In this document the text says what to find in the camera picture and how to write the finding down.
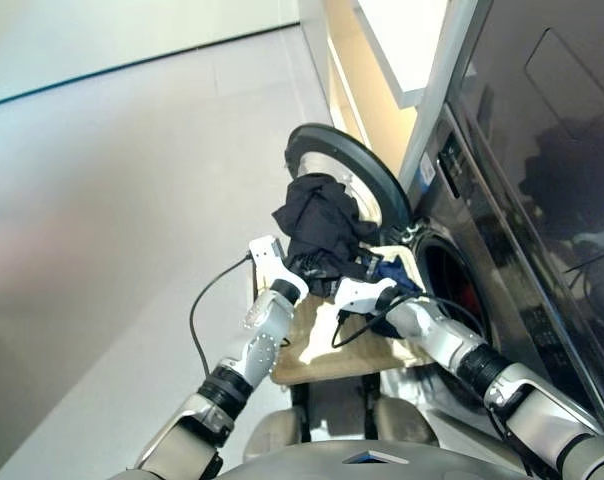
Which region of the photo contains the navy blue garment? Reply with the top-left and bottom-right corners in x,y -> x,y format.
355,248 -> 426,340

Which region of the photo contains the black garment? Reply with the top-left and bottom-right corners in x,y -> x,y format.
271,171 -> 381,300

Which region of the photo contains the orange garment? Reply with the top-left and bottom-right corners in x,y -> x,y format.
454,277 -> 485,314

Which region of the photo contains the pale woven basket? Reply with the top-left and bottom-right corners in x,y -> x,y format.
270,243 -> 436,387

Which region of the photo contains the round washing machine door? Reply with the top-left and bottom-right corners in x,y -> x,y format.
284,122 -> 412,249

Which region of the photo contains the grey washing machine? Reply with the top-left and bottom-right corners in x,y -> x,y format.
406,102 -> 604,446

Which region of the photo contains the silver robot leg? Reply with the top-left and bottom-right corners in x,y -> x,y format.
242,405 -> 303,447
369,394 -> 439,446

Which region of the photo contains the silver robot body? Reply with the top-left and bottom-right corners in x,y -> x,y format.
126,439 -> 538,480

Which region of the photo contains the blue white label sticker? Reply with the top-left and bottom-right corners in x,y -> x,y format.
417,153 -> 437,190

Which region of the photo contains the white counter cabinet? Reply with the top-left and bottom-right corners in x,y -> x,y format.
296,0 -> 456,169

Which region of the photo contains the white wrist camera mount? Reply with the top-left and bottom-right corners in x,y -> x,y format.
248,234 -> 304,291
331,277 -> 399,315

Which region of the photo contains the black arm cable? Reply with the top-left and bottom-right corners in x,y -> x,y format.
189,253 -> 256,375
330,293 -> 488,351

